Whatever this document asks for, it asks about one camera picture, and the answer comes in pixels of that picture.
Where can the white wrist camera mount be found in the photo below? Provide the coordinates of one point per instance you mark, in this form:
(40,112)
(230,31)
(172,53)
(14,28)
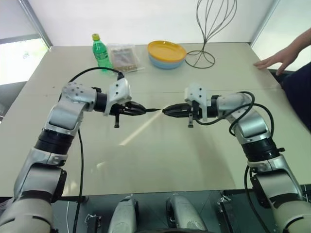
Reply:
(198,93)
(119,91)

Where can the bare person hand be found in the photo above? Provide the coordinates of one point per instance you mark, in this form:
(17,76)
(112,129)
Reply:
(274,60)

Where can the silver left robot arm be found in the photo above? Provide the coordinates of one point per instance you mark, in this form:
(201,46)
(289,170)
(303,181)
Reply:
(60,116)

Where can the dark person clothing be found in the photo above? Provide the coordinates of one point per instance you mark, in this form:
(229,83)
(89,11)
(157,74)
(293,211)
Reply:
(301,97)

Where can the thin black marker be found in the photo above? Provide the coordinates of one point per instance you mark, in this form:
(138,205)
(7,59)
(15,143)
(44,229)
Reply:
(151,110)

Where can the light blue plate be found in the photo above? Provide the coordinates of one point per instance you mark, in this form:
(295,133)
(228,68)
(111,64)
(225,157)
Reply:
(165,65)

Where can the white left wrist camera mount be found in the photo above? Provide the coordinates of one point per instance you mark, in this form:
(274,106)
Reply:
(119,91)

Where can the bare person forearm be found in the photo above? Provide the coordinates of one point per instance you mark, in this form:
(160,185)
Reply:
(300,46)

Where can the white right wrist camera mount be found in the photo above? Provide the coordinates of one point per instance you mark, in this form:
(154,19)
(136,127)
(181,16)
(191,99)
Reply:
(198,93)

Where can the yellow plate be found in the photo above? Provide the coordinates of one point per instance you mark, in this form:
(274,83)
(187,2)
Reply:
(165,49)

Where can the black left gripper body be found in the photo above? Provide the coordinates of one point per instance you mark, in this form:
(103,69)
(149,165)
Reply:
(119,110)

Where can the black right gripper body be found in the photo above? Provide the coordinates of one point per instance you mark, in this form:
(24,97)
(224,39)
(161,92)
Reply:
(195,111)

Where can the green plastic soda bottle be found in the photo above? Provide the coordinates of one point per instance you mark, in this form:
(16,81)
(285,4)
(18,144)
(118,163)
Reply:
(100,52)

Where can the clear plastic snack bag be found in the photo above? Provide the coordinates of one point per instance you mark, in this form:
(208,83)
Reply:
(124,57)

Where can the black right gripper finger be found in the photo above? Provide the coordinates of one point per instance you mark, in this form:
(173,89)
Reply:
(178,114)
(178,107)

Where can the black bracket under table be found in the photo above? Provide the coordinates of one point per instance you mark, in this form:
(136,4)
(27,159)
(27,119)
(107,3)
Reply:
(226,213)
(92,223)

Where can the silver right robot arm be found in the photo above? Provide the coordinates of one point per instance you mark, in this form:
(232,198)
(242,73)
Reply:
(252,126)

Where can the grey window frame post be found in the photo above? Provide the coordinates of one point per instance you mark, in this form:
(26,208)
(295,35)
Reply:
(264,23)
(37,24)

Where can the silver rounded robot leg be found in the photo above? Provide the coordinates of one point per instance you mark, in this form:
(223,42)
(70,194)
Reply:
(124,216)
(183,213)

